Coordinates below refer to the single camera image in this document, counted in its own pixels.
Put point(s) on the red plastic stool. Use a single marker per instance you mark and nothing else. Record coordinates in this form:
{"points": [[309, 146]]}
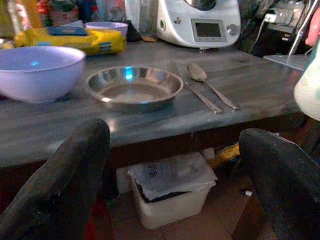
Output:
{"points": [[100, 225]]}

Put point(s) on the white plastic storage container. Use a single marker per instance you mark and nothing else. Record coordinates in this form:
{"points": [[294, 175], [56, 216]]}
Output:
{"points": [[172, 212]]}

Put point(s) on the small purple plastic bowl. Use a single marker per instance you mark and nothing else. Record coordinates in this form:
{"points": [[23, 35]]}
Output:
{"points": [[107, 27]]}

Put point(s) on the yellow plastic bag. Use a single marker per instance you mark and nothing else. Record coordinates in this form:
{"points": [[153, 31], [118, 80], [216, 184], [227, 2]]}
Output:
{"points": [[227, 155]]}

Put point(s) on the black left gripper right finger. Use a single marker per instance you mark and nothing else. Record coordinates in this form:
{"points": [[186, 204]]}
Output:
{"points": [[287, 185]]}

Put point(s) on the orange bottle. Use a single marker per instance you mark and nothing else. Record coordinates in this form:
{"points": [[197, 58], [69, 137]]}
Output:
{"points": [[33, 13]]}

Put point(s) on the white kitchen cooking machine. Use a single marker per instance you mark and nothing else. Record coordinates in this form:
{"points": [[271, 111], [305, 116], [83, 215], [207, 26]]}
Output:
{"points": [[180, 27]]}

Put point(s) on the yellow package with blue label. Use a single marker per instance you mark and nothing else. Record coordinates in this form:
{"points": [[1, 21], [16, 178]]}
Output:
{"points": [[75, 41]]}

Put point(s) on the round steel plate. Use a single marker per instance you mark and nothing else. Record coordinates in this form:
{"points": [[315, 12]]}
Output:
{"points": [[135, 92]]}

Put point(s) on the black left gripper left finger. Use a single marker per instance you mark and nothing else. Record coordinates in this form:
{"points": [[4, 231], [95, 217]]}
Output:
{"points": [[57, 185]]}

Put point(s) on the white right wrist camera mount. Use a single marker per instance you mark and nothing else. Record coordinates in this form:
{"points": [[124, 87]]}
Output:
{"points": [[310, 92]]}

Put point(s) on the steel fork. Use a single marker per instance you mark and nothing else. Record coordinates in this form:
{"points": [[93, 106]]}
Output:
{"points": [[200, 96]]}

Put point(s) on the steel spoon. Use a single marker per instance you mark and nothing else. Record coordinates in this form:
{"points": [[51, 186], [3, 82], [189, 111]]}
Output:
{"points": [[197, 73]]}

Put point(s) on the clear glass bowl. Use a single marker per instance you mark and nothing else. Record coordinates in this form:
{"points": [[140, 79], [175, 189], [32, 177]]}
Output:
{"points": [[6, 43]]}

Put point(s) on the grey metal rack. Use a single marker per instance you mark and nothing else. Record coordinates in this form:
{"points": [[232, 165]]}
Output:
{"points": [[287, 61]]}

